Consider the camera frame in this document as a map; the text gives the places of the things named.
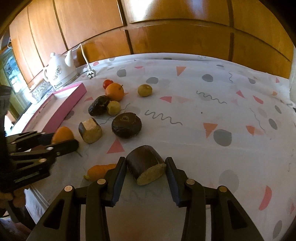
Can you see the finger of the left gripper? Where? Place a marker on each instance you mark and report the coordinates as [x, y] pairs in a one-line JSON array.
[[23, 141], [48, 155]]

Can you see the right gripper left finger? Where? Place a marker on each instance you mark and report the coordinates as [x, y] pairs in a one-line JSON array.
[[61, 221]]

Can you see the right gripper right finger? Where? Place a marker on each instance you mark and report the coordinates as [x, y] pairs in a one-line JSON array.
[[229, 221]]

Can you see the large orange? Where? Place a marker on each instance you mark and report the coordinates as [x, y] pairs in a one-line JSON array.
[[62, 134]]

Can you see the cut eggplant piece large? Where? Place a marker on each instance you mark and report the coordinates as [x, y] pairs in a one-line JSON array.
[[145, 165]]

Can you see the pink rimmed shallow tray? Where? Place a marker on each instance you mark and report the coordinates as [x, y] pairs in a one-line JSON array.
[[55, 108]]

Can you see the small orange carrot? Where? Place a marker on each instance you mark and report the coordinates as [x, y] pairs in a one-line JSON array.
[[98, 172]]

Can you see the cut eggplant piece small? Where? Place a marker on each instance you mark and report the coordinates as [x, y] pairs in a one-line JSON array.
[[90, 131]]

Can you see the silver ornate tissue box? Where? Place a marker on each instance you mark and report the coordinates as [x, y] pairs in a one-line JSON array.
[[39, 90]]

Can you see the glass panel door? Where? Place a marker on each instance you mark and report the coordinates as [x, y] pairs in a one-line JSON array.
[[11, 76]]

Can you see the dark wrinkled passion fruit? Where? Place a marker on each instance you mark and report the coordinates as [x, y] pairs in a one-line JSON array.
[[99, 106]]

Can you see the white ceramic electric kettle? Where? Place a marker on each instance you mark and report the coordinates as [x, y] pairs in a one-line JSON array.
[[60, 70]]

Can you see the yellow-green longan near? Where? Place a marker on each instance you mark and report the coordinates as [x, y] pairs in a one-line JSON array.
[[113, 108]]

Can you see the yellow-green longan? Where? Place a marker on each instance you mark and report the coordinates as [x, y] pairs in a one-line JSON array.
[[113, 108], [144, 90]]

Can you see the dark round mangosteen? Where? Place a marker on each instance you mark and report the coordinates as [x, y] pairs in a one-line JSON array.
[[126, 125]]

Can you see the patterned white tablecloth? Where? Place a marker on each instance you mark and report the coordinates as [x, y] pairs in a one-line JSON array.
[[222, 123]]

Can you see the small orange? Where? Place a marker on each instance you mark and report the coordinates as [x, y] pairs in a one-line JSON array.
[[115, 92]]

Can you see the red tomato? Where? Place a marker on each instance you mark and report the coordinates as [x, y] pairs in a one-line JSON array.
[[106, 83]]

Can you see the yellow-green longan far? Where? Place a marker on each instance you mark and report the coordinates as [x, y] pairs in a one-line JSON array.
[[144, 90]]

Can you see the wooden wall cabinet panels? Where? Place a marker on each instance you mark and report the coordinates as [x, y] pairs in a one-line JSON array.
[[243, 32]]

